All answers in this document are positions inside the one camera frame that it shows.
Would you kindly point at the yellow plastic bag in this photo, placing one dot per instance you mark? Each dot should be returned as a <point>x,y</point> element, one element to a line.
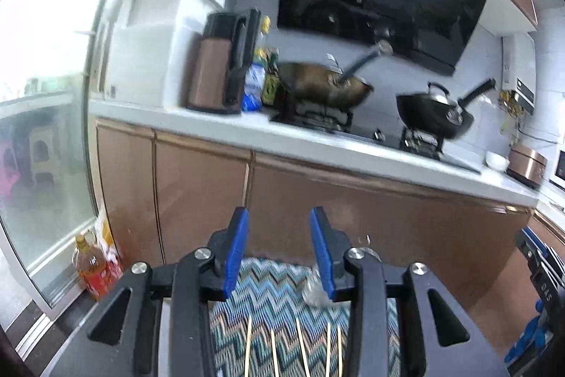
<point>106,233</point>

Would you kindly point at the black gas stove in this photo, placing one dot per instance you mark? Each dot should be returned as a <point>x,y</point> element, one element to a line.
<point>375,134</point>

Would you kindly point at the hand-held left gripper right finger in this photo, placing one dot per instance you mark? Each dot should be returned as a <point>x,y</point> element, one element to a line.
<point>320,253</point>

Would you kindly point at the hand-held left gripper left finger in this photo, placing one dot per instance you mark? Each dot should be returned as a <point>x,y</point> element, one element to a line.
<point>236,253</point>

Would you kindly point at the oil bottle with red label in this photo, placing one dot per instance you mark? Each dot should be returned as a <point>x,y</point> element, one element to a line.
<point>95,271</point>

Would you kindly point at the beige plastic stool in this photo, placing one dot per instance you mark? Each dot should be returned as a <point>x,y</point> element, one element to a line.
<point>44,156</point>

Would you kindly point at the brown and black kettle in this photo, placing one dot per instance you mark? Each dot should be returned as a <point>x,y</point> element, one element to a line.
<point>212,68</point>

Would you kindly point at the dark bottle with green label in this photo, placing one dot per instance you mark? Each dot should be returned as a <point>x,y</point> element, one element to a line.
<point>270,85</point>

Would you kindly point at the zigzag patterned cloth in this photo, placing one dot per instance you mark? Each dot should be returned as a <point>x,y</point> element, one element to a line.
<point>273,293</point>

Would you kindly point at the clear glass cup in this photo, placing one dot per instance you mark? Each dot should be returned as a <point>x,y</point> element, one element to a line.
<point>317,291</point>

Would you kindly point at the brass water heater valves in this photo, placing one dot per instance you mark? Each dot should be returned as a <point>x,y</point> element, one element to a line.
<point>510,101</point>

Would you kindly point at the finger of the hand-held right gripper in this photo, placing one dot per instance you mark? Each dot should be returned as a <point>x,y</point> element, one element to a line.
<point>526,240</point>

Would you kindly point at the clear bottle with yellow cap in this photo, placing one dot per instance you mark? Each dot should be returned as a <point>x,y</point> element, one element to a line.
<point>265,30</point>

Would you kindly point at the brown lower kitchen cabinet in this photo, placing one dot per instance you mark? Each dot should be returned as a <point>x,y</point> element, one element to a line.
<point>198,191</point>

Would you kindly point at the person's right hand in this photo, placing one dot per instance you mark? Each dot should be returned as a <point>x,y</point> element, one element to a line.
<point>532,330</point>

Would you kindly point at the sliding glass door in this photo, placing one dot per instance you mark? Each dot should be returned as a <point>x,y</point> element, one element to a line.
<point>48,50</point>

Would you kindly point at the blue and white bag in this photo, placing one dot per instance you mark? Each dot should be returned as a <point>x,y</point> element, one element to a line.
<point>252,90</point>

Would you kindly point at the white kitchen countertop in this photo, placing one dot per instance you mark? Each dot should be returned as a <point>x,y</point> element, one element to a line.
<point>247,134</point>

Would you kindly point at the white microwave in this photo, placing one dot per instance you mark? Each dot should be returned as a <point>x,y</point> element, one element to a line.
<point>559,169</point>

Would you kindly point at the pink plastic stool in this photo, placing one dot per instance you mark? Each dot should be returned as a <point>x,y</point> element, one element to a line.
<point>9,174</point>

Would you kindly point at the large white storage box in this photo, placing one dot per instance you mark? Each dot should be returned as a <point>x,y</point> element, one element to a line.
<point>150,45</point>

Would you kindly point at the brown rice cooker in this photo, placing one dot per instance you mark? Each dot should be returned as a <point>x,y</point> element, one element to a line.
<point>527,165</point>

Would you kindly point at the glass pan lid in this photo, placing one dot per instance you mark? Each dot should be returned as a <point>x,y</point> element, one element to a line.
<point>437,96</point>

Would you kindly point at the white water heater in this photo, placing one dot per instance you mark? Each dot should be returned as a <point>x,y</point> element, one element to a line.
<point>521,68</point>

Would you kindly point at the white bowl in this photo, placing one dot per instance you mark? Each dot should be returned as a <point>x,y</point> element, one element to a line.
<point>496,161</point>

